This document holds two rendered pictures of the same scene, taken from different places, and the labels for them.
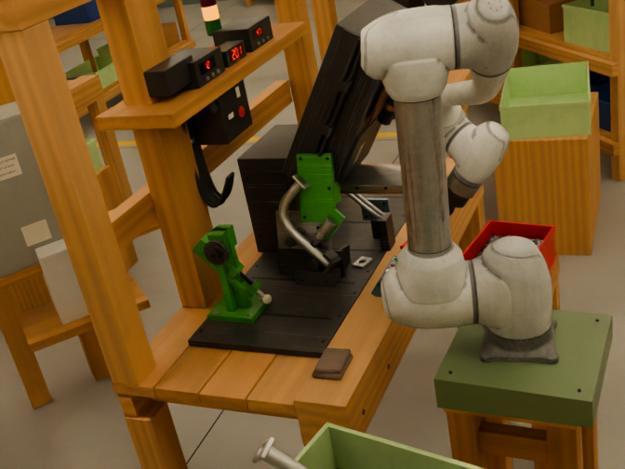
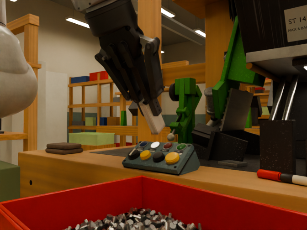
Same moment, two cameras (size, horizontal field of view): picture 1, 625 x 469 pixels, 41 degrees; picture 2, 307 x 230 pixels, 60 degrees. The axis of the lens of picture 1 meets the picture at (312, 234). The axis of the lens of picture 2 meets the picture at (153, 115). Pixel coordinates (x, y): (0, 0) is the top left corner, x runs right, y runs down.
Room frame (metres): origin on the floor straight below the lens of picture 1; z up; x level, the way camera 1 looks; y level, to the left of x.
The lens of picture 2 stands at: (2.24, -0.80, 1.01)
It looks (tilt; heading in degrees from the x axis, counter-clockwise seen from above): 1 degrees up; 101
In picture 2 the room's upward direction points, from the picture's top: straight up
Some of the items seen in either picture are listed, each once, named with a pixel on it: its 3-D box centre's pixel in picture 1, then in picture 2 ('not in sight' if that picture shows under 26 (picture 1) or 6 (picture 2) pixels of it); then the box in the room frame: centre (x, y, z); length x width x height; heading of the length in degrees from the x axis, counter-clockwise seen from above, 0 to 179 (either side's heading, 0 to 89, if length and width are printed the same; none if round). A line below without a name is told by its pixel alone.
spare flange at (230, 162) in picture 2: (362, 261); (232, 163); (2.31, -0.14, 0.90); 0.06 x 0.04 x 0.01; 138
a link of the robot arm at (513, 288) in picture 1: (512, 283); not in sight; (1.71, -0.44, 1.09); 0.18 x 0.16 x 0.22; 82
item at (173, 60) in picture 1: (170, 75); not in sight; (2.29, 0.30, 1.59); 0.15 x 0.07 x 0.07; 153
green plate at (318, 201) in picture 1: (320, 183); (247, 59); (2.36, -0.05, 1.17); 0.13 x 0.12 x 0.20; 153
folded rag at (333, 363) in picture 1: (332, 363); (64, 148); (1.79, 0.01, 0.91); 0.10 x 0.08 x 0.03; 155
